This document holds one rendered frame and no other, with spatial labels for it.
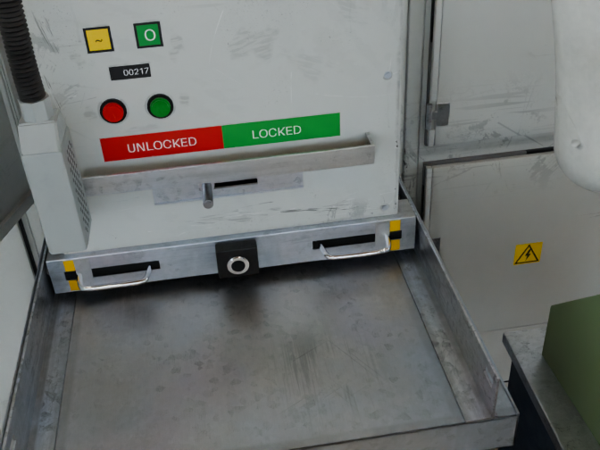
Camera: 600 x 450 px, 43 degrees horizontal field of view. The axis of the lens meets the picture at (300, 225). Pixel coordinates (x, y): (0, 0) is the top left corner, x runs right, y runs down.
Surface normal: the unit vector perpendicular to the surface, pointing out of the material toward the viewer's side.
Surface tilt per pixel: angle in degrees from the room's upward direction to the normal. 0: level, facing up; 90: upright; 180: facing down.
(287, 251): 90
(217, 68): 90
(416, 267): 0
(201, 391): 0
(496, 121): 90
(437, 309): 0
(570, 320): 90
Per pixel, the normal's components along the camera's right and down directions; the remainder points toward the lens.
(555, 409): -0.05, -0.82
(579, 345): -0.98, 0.14
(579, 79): -0.69, 0.54
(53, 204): 0.14, 0.56
